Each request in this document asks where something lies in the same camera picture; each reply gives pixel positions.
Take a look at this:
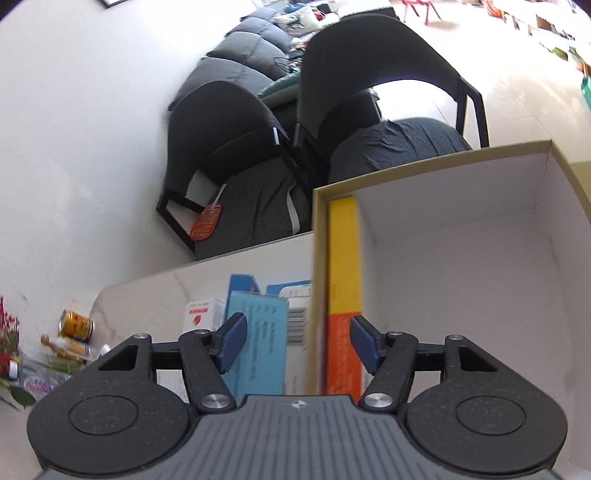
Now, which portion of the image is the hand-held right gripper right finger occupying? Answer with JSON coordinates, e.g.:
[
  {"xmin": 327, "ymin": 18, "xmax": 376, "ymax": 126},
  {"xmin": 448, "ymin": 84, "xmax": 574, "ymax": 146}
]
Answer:
[{"xmin": 349, "ymin": 315, "xmax": 509, "ymax": 413}]

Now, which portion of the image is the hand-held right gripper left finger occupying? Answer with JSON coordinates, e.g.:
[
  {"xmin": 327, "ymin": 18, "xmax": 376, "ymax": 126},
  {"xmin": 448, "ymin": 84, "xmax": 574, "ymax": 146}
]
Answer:
[{"xmin": 87, "ymin": 312, "xmax": 247, "ymax": 414}]

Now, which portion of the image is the long teal box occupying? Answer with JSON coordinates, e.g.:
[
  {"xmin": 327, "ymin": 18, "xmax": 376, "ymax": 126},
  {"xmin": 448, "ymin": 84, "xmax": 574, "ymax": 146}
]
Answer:
[{"xmin": 222, "ymin": 291, "xmax": 291, "ymax": 403}]

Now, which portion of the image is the cardboard box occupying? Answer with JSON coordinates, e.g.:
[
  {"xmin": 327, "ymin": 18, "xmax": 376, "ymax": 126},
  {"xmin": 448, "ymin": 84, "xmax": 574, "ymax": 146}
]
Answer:
[{"xmin": 307, "ymin": 140, "xmax": 591, "ymax": 398}]

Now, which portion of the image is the white box red label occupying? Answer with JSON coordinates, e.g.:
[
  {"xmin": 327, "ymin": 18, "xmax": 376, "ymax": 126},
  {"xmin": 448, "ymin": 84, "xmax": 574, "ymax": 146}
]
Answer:
[{"xmin": 182, "ymin": 299, "xmax": 227, "ymax": 334}]

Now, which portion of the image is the long blue box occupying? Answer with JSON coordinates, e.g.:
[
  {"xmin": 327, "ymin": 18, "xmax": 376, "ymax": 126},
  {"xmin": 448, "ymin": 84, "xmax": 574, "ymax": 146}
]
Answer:
[{"xmin": 229, "ymin": 274, "xmax": 259, "ymax": 296}]

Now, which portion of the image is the white box with barcode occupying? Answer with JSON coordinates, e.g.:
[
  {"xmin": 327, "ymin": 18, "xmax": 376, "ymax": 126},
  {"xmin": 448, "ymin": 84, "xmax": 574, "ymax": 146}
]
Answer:
[{"xmin": 265, "ymin": 281, "xmax": 315, "ymax": 395}]

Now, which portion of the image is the long yellow orange box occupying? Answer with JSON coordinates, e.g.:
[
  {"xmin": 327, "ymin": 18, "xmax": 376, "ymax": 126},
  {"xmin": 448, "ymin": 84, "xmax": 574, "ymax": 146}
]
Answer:
[{"xmin": 324, "ymin": 197, "xmax": 370, "ymax": 397}]

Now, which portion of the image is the orange hang tag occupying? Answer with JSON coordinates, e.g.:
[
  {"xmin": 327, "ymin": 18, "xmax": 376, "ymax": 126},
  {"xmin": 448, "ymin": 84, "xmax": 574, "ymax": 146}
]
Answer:
[{"xmin": 190, "ymin": 203, "xmax": 225, "ymax": 241}]

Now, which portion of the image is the dark checked seat cushion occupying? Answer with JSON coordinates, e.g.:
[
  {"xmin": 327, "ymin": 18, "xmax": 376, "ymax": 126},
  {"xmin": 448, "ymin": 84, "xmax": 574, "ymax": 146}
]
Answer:
[
  {"xmin": 328, "ymin": 117, "xmax": 474, "ymax": 183},
  {"xmin": 196, "ymin": 161, "xmax": 310, "ymax": 259}
]

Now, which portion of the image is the gold drink can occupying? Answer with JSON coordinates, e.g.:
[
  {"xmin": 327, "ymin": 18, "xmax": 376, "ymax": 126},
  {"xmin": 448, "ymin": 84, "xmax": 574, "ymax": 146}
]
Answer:
[{"xmin": 58, "ymin": 310, "xmax": 95, "ymax": 341}]

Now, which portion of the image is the small brown glass bottle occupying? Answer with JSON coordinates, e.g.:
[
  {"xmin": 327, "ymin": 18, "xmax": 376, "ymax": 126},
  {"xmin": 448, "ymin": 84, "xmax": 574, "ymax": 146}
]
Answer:
[{"xmin": 41, "ymin": 335, "xmax": 93, "ymax": 364}]

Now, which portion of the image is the clear plastic water bottle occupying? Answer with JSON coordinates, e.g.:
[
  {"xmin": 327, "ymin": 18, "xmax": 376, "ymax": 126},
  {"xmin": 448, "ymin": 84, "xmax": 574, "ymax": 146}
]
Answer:
[{"xmin": 8, "ymin": 360, "xmax": 70, "ymax": 402}]

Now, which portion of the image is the black chair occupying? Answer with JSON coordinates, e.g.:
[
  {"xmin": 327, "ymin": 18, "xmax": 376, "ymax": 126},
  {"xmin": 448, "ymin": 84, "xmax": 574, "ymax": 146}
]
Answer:
[
  {"xmin": 156, "ymin": 80, "xmax": 311, "ymax": 260},
  {"xmin": 293, "ymin": 14, "xmax": 490, "ymax": 185}
]

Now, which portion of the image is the red orange flower bouquet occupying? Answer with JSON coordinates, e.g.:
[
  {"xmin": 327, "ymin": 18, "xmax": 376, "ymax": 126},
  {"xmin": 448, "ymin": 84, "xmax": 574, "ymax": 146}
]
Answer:
[{"xmin": 0, "ymin": 295, "xmax": 38, "ymax": 411}]

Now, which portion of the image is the grey sofa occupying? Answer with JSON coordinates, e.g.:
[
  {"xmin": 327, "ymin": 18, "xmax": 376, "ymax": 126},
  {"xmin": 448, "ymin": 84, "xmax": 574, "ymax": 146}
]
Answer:
[{"xmin": 173, "ymin": 2, "xmax": 400, "ymax": 112}]

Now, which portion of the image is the pile of clothes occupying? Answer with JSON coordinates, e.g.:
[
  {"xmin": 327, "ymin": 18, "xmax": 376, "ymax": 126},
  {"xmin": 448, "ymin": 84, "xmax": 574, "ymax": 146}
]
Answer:
[{"xmin": 272, "ymin": 0, "xmax": 342, "ymax": 49}]

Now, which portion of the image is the red child chair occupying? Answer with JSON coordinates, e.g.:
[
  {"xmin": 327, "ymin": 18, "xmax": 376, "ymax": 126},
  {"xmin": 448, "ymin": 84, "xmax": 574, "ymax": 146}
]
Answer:
[{"xmin": 402, "ymin": 0, "xmax": 444, "ymax": 24}]

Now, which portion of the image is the white low cabinet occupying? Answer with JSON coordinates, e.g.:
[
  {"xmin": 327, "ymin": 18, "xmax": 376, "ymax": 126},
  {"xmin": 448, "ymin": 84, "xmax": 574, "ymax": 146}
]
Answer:
[{"xmin": 485, "ymin": 0, "xmax": 591, "ymax": 79}]

